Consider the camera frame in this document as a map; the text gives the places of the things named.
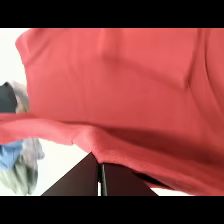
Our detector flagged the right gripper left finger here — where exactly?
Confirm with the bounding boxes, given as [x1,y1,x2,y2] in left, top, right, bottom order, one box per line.
[41,151,100,197]

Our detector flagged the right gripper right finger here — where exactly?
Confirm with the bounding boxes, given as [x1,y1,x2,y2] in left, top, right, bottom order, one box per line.
[100,162,160,197]

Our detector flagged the red garment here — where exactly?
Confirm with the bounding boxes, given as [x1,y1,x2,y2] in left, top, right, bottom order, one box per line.
[0,28,224,197]

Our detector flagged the grey green garment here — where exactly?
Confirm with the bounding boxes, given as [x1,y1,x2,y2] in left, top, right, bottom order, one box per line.
[0,79,46,196]

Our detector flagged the blue garment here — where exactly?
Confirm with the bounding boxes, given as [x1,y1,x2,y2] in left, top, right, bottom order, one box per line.
[0,139,25,171]

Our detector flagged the black garment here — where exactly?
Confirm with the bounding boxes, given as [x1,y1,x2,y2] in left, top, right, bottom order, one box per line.
[0,81,19,115]

